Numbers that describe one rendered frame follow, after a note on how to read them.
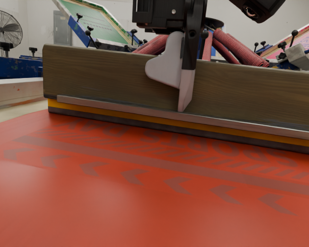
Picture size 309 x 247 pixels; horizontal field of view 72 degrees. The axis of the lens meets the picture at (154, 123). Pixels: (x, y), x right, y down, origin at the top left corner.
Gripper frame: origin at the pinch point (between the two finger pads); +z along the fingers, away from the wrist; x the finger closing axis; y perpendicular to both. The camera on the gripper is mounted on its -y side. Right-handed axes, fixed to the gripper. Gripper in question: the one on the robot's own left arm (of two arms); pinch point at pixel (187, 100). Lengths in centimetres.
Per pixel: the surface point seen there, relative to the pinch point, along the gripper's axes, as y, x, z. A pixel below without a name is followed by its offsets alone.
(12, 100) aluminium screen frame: 27.0, -0.4, 2.8
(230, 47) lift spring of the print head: -18, -89, -16
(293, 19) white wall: -171, -437, -106
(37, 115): 20.9, 2.2, 4.0
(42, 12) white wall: 339, -438, -100
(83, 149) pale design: 9.5, 10.6, 4.4
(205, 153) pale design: -2.6, 6.0, 4.9
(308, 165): -14.0, 4.6, 5.3
